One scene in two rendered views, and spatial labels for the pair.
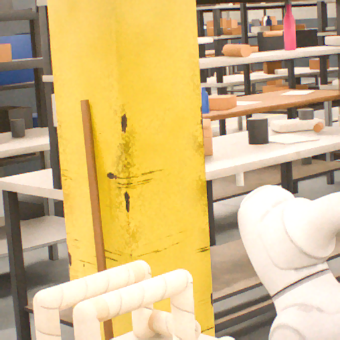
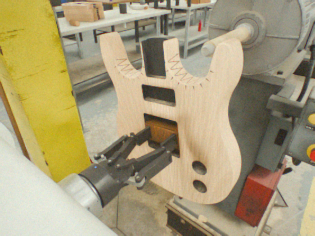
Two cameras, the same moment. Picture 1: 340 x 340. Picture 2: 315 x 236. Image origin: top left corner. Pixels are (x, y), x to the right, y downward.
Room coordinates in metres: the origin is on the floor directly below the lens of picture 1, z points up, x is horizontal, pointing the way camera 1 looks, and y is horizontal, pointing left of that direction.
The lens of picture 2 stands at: (1.14, -0.40, 1.38)
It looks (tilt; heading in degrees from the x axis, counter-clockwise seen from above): 34 degrees down; 350
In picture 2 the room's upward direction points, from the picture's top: straight up
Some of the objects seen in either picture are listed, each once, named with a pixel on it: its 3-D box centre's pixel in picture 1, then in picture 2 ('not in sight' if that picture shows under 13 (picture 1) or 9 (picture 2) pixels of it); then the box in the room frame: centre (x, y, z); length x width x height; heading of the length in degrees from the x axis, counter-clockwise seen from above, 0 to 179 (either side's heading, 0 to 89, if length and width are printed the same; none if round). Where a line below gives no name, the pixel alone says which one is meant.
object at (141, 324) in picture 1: (141, 303); not in sight; (1.24, 0.05, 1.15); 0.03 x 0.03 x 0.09
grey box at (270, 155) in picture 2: not in sight; (290, 110); (1.75, -1.02, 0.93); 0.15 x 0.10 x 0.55; 132
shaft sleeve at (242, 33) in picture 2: not in sight; (228, 40); (1.62, -0.64, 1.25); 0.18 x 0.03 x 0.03; 132
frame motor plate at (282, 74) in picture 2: not in sight; (262, 58); (1.87, -0.92, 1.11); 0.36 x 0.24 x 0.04; 132
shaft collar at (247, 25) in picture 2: not in sight; (243, 32); (1.68, -0.71, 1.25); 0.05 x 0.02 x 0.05; 42
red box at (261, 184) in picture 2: not in sight; (262, 184); (1.75, -1.03, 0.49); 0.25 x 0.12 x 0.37; 132
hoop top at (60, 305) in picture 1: (94, 286); not in sight; (1.18, 0.11, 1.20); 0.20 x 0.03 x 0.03; 134
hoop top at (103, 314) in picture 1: (135, 296); not in sight; (1.12, 0.05, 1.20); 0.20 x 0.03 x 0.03; 134
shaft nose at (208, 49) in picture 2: not in sight; (207, 50); (1.55, -0.56, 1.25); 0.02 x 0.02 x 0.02; 42
